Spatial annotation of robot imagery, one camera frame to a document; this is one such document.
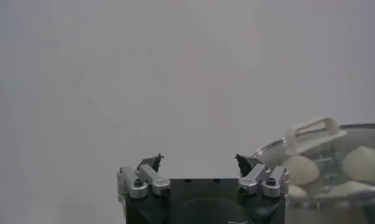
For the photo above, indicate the round glass pot lid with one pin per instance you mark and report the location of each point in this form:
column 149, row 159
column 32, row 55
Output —
column 315, row 143

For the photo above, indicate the white steamed baozi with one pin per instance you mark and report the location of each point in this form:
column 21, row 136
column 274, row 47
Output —
column 349, row 188
column 300, row 170
column 362, row 164
column 295, row 191

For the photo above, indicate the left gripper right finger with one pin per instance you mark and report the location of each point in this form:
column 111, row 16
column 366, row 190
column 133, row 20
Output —
column 256, row 176

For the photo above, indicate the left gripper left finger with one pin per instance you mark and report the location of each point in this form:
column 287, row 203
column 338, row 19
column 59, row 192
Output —
column 148, row 176

